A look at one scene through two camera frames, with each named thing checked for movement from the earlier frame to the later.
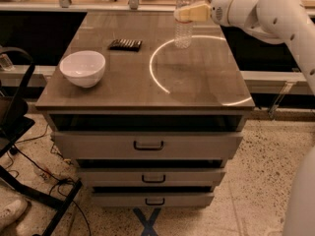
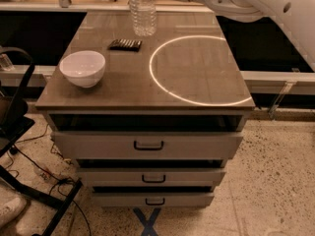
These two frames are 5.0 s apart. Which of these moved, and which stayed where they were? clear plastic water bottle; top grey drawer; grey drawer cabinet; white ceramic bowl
Moved: clear plastic water bottle
Stayed: white ceramic bowl; grey drawer cabinet; top grey drawer
